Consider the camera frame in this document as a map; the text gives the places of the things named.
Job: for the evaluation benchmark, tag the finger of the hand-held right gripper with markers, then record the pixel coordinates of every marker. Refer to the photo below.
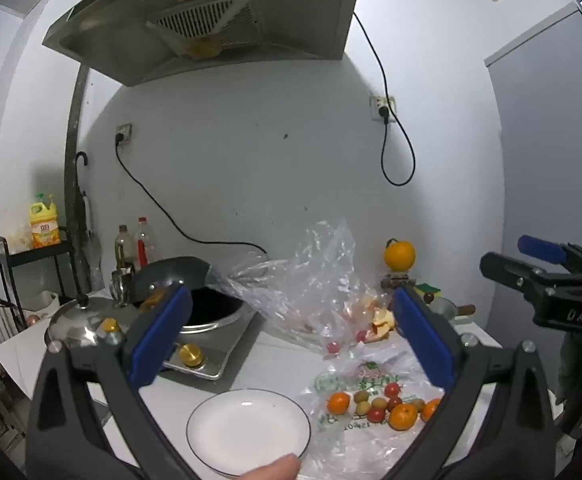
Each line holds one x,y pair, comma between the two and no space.
541,247
508,266

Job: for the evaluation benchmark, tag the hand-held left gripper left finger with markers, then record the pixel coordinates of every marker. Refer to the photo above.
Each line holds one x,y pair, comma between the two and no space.
163,332

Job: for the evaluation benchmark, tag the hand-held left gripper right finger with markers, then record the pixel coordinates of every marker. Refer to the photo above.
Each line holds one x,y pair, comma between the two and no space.
421,340

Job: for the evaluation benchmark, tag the cherry tomato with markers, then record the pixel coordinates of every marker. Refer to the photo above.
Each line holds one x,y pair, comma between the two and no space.
392,389
395,403
332,347
376,414

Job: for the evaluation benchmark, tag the yellow-brown longan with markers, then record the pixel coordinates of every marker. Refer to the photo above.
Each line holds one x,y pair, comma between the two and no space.
362,396
363,409
416,404
379,403

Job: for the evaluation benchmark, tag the mandarin orange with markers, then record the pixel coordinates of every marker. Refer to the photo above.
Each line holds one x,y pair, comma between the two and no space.
403,417
338,403
431,410

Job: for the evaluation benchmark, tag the white plate black rim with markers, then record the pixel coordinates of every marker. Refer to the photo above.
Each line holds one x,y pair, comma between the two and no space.
248,430

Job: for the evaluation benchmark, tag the person's left hand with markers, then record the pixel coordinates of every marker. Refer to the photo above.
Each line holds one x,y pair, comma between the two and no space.
271,467

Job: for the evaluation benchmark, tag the orange peel scraps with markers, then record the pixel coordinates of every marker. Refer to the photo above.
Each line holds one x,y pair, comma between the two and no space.
382,321

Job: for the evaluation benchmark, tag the green yellow sponge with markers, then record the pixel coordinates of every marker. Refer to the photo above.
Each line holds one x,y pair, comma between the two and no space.
428,289

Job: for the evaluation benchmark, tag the black induction cooker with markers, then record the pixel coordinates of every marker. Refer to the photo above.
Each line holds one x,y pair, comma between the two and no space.
221,340

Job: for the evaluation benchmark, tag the red fruit piece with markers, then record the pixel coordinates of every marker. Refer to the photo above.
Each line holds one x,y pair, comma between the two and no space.
360,335

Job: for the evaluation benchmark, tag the clear holder with brown beads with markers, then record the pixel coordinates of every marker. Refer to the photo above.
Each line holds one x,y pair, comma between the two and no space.
398,281

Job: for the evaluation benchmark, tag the steel cup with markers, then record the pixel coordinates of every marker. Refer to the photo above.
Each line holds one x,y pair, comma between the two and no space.
118,285

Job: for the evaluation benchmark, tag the steel pot lid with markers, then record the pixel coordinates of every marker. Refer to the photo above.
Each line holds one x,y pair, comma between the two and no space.
78,322

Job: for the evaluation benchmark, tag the grey door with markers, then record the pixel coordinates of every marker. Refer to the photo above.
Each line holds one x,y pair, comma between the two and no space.
546,160

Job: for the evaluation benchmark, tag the red capped clear bottle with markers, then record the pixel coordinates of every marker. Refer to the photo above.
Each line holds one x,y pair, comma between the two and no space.
143,242

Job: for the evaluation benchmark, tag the dark oil bottle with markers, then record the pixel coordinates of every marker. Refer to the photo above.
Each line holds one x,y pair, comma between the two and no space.
122,247

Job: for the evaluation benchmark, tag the white plastic container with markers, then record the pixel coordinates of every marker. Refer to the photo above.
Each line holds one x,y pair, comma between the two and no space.
43,302

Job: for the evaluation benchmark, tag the clear crumpled plastic bag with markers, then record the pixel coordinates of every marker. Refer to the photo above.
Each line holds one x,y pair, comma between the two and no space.
311,280

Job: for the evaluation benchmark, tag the white green printed plastic bag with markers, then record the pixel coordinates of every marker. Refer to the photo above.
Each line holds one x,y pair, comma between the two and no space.
351,450

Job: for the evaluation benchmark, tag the black metal rack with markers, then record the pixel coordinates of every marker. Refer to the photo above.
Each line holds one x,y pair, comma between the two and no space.
36,256

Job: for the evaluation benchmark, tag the yellow detergent bottle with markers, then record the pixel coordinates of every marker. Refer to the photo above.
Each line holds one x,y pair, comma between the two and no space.
45,225

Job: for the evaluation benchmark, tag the white refrigerator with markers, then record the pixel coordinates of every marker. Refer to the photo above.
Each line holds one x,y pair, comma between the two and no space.
16,110

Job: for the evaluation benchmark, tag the white wall outlet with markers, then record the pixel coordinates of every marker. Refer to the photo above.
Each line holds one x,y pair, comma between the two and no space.
382,104
124,132

